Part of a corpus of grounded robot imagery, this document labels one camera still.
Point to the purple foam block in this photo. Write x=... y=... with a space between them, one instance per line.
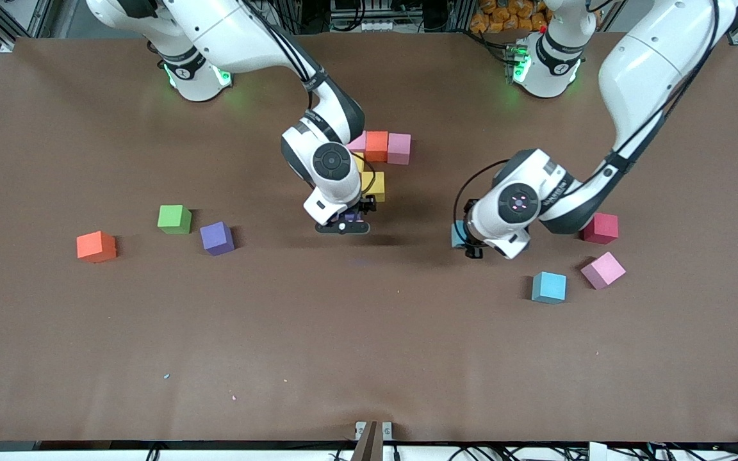
x=216 y=238
x=350 y=218

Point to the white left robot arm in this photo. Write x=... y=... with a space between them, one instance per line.
x=519 y=203

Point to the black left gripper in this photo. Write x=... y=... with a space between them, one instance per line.
x=471 y=246

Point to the yellow foam block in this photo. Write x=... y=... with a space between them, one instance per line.
x=375 y=187
x=359 y=163

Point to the brown paper table cover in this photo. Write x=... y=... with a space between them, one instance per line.
x=369 y=358

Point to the metal mount bracket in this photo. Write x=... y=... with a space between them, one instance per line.
x=373 y=438

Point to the red foam block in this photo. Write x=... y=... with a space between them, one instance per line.
x=601 y=230

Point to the white socket strip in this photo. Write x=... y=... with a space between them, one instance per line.
x=378 y=25

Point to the pink foam block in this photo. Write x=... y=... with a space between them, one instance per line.
x=603 y=269
x=358 y=142
x=399 y=148

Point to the blue foam block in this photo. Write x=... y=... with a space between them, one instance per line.
x=549 y=288
x=457 y=235

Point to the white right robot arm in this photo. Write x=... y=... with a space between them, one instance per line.
x=330 y=160

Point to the pile of orange objects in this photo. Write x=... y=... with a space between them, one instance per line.
x=491 y=19

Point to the green foam block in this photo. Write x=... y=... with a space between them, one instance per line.
x=174 y=219

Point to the orange foam block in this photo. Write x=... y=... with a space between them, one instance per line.
x=377 y=146
x=96 y=246

